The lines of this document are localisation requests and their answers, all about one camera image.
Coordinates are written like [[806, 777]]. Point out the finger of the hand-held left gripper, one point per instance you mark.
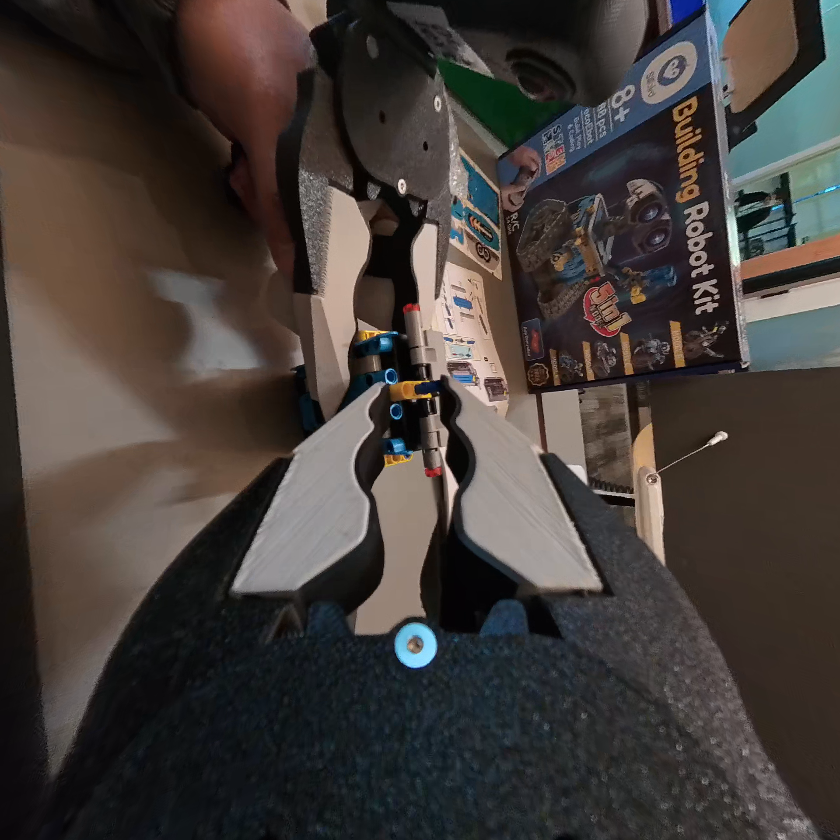
[[331, 328], [428, 259]]

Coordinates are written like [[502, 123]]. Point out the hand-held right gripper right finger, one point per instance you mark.
[[525, 518]]

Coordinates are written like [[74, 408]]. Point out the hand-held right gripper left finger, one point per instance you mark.
[[315, 518]]

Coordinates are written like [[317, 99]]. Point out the grey blue toy brick model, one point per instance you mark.
[[420, 354]]

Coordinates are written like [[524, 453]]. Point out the person's left forearm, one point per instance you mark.
[[118, 26]]

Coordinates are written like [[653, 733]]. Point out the person's left hand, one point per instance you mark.
[[243, 79]]

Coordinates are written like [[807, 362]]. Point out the blue sticker sheet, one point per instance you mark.
[[479, 216]]

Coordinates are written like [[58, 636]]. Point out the open instruction booklet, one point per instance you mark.
[[472, 341]]

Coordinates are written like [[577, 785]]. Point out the dark printed toy set box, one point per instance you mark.
[[623, 229]]

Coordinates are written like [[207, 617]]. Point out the tan black-framed panel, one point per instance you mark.
[[761, 59]]

